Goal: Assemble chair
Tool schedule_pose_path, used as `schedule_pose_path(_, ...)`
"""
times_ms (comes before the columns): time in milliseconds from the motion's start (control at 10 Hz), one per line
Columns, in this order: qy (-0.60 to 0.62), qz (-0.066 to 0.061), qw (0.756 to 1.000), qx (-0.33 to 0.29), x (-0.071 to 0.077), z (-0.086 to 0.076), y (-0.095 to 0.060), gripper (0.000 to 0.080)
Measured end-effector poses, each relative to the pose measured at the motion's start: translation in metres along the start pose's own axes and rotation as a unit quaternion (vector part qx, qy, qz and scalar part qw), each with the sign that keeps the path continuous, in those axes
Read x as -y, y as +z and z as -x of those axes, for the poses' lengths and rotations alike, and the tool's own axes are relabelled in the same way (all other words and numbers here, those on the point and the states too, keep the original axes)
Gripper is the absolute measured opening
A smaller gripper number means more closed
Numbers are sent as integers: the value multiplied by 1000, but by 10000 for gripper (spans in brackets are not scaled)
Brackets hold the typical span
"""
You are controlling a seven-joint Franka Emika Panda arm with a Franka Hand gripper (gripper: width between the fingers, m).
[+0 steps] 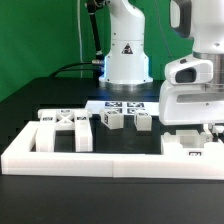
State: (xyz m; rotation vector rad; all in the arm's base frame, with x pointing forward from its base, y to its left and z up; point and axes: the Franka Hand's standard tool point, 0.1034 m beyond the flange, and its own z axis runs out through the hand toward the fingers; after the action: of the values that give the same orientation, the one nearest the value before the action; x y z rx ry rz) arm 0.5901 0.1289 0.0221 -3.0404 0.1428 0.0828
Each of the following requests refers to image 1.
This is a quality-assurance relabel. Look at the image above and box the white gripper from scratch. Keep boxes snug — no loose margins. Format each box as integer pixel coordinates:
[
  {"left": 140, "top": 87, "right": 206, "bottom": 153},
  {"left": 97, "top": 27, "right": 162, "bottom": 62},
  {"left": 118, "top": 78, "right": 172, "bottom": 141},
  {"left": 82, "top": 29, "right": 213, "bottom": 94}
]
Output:
[{"left": 159, "top": 83, "right": 224, "bottom": 140}]

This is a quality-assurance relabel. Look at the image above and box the white chair seat part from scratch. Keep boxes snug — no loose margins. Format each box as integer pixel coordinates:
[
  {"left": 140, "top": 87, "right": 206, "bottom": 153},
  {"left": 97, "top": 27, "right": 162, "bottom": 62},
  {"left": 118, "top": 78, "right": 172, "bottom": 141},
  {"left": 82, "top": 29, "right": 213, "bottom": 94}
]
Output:
[{"left": 161, "top": 130, "right": 224, "bottom": 156}]

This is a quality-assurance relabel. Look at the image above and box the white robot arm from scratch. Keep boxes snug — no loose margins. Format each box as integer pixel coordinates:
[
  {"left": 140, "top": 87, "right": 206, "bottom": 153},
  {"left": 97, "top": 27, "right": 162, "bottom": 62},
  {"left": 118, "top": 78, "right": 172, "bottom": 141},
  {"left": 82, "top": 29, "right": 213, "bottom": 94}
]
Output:
[{"left": 86, "top": 0, "right": 224, "bottom": 135}]

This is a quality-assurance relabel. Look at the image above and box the white chair back part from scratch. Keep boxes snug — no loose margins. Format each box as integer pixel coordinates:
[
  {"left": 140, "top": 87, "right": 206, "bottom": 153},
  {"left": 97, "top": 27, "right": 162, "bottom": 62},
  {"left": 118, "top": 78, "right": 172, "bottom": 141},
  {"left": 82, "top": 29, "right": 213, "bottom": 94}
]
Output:
[{"left": 36, "top": 108, "right": 93, "bottom": 153}]

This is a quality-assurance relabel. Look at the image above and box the white tag sheet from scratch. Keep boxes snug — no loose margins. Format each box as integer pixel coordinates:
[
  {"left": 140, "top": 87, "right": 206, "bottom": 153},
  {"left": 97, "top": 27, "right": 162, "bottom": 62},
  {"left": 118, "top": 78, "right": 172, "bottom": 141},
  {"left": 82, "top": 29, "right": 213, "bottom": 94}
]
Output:
[{"left": 85, "top": 100, "right": 159, "bottom": 116}]

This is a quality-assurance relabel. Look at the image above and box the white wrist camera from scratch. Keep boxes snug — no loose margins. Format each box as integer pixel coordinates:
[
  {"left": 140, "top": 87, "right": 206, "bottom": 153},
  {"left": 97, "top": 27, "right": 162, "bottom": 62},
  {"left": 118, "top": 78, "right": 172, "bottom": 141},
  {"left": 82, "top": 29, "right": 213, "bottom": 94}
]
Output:
[{"left": 165, "top": 54, "right": 213, "bottom": 85}]

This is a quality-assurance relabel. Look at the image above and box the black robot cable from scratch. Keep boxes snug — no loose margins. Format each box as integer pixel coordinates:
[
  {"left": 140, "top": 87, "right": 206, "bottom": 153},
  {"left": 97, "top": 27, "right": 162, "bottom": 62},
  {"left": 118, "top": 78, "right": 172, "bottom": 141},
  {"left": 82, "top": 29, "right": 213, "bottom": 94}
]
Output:
[{"left": 49, "top": 61, "right": 105, "bottom": 78}]

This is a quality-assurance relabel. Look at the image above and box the white thin cable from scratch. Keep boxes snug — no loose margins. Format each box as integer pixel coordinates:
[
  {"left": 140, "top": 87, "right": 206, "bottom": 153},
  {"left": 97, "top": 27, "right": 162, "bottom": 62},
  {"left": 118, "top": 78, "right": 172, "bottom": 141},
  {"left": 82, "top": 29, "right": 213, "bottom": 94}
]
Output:
[{"left": 77, "top": 0, "right": 84, "bottom": 79}]

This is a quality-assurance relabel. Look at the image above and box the white U-shaped fence frame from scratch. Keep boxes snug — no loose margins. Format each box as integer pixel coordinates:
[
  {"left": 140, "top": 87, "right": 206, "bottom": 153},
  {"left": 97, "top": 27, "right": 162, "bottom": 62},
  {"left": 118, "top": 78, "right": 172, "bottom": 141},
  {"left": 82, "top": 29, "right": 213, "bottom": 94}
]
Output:
[{"left": 1, "top": 122, "right": 224, "bottom": 180}]

